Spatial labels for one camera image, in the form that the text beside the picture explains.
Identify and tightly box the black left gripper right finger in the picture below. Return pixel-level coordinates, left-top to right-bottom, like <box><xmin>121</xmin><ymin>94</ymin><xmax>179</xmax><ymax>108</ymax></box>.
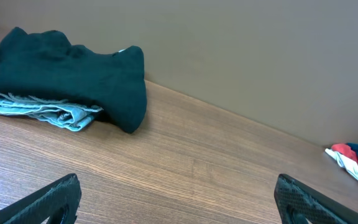
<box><xmin>274</xmin><ymin>174</ymin><xmax>358</xmax><ymax>224</ymax></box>

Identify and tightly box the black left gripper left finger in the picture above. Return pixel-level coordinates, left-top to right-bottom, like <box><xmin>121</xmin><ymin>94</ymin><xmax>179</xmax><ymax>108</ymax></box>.
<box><xmin>0</xmin><ymin>174</ymin><xmax>81</xmax><ymax>224</ymax></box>

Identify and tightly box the red and white garment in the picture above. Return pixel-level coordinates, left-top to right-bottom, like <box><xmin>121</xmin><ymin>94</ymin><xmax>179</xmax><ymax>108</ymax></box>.
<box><xmin>325</xmin><ymin>143</ymin><xmax>358</xmax><ymax>180</ymax></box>

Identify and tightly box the folded light grey garment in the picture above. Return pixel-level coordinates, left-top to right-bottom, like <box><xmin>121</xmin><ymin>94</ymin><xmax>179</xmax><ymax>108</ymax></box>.
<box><xmin>0</xmin><ymin>93</ymin><xmax>103</xmax><ymax>131</ymax></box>

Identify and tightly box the folded dark green garment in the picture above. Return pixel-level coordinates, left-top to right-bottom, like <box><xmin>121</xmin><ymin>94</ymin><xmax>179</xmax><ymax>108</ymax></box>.
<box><xmin>0</xmin><ymin>27</ymin><xmax>147</xmax><ymax>133</ymax></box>

